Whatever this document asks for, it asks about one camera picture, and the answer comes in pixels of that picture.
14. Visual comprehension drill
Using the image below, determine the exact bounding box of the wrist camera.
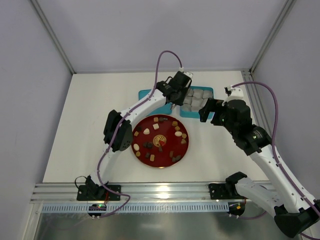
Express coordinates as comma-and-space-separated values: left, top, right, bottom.
224, 85, 244, 102
183, 71, 193, 79

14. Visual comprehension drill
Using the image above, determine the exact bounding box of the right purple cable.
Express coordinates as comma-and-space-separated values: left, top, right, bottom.
224, 81, 320, 240

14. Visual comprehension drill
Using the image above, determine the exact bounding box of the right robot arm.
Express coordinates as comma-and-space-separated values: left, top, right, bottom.
199, 98, 320, 238

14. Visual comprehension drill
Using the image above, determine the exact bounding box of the white square chocolate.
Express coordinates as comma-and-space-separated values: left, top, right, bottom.
152, 123, 160, 130

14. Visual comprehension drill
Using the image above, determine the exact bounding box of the teal tin lid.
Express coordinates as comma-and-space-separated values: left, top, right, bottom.
138, 89, 172, 116

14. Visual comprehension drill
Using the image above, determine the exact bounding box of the red round plate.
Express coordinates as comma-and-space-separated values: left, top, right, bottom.
131, 114, 190, 168

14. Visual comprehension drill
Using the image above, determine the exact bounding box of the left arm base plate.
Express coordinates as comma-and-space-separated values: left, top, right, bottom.
76, 185, 121, 201

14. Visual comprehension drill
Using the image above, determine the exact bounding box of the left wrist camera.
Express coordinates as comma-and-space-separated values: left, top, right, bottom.
183, 71, 193, 79

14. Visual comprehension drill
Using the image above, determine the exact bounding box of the aluminium rail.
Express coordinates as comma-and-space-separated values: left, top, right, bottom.
31, 181, 278, 202

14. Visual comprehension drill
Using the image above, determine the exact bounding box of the red round chocolate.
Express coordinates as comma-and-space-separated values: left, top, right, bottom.
159, 140, 166, 146

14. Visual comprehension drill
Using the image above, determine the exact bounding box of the purple cable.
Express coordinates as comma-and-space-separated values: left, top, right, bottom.
224, 81, 320, 240
96, 50, 185, 221

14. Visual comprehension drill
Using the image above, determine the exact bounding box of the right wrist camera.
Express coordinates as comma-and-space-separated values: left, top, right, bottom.
224, 85, 244, 102

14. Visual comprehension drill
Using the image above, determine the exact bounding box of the slotted cable duct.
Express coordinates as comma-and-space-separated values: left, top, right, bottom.
41, 201, 229, 214

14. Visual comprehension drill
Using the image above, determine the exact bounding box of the white round chocolate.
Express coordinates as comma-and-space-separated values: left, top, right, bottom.
133, 143, 140, 151

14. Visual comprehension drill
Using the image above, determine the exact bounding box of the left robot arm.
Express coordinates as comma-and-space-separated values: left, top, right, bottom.
76, 69, 193, 201

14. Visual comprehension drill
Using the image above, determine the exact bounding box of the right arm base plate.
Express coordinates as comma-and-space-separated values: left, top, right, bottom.
208, 183, 231, 200

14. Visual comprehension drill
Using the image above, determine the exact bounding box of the teal tin box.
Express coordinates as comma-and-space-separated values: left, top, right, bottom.
179, 86, 214, 119

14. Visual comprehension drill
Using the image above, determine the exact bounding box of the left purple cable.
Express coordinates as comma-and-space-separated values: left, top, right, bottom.
96, 50, 185, 221

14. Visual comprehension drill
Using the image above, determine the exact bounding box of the white shell chocolate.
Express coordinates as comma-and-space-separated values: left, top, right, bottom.
143, 128, 150, 135

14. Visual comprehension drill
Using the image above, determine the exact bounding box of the white oval swirl chocolate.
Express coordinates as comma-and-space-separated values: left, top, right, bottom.
175, 131, 182, 137

